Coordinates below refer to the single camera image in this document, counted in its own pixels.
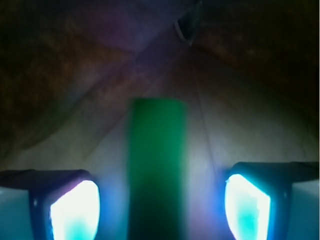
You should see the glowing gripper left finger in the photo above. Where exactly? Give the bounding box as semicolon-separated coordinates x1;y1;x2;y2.
0;169;101;240

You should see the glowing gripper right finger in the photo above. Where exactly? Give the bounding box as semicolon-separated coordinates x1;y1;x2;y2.
224;161;320;240

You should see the green block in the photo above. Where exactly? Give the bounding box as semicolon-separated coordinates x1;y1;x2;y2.
127;98;187;240

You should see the brown paper bag bin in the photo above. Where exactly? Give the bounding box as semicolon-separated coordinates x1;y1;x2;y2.
0;0;320;240

